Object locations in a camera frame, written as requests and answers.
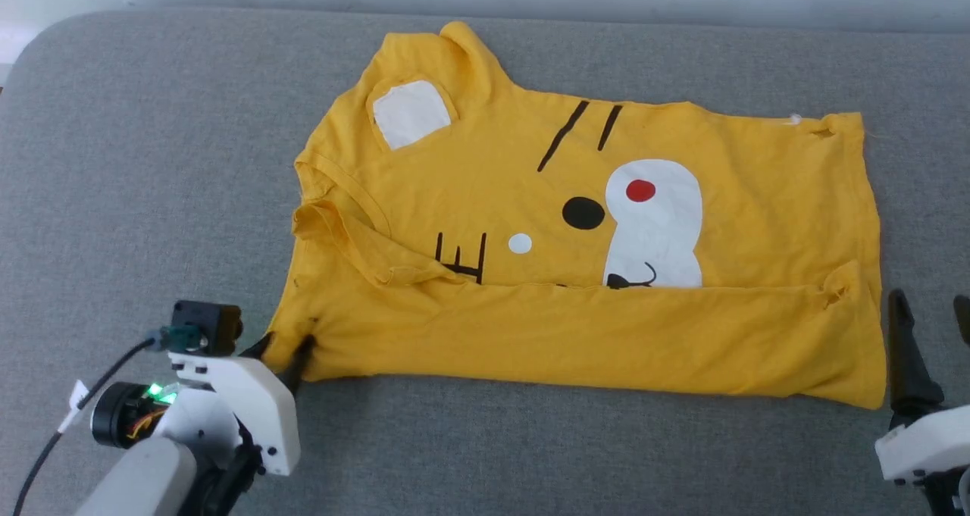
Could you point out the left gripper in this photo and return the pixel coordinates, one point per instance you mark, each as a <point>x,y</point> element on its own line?
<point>261,402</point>

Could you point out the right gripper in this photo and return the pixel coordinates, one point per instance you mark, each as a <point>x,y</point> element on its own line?
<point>928,444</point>

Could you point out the yellow bear print t-shirt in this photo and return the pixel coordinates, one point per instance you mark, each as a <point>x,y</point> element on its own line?
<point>530,334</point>

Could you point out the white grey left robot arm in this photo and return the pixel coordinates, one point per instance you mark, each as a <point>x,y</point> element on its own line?
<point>144,478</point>

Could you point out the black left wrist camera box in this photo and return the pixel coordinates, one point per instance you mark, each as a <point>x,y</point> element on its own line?
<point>204,323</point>

